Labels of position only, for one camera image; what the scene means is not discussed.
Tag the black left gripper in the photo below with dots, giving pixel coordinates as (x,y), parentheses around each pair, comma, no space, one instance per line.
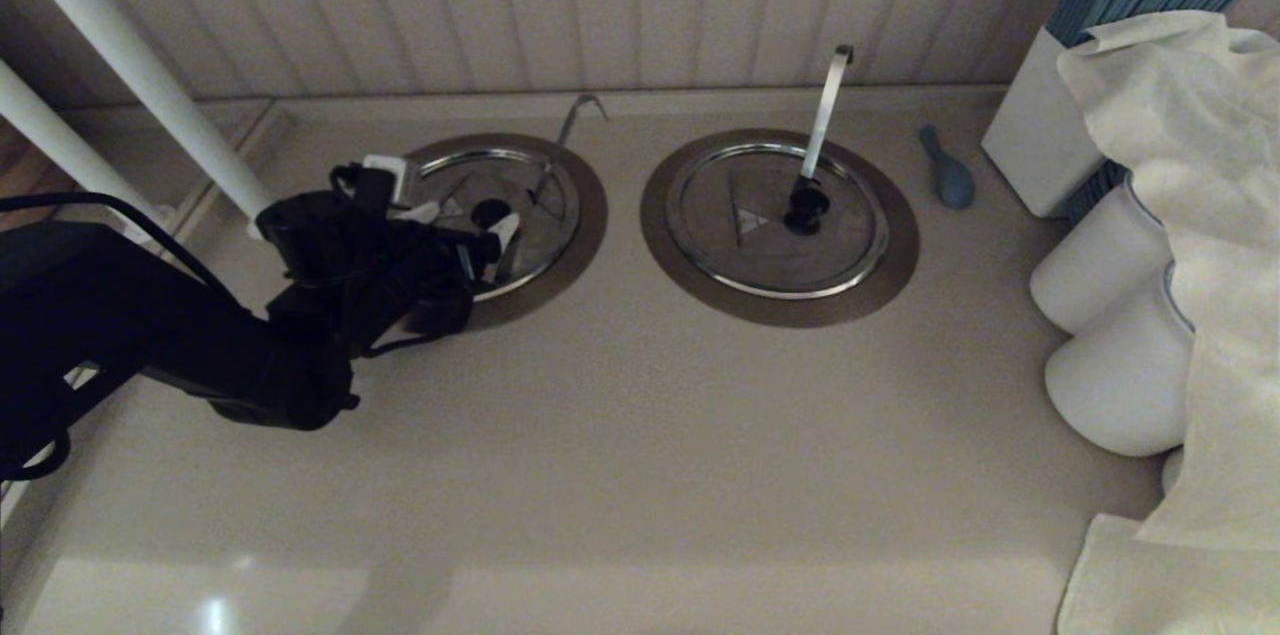
(420,275)

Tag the hinged steel lid black knob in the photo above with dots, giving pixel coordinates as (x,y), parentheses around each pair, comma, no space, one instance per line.
(730,245)
(545,215)

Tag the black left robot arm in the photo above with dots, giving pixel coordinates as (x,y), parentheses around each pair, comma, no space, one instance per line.
(150,315)

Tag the small blue spoon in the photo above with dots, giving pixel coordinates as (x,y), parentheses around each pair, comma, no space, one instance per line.
(952,180)

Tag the white round pole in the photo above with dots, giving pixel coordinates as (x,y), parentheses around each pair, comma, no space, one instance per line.
(130,55)
(60,140)

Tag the white box holder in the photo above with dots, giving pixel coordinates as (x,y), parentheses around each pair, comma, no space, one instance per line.
(1030,135)

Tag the white cylindrical container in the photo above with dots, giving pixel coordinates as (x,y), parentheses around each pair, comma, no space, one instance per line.
(1090,265)
(1120,385)

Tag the white woven cloth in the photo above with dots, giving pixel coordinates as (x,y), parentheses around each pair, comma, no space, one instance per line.
(1210,215)

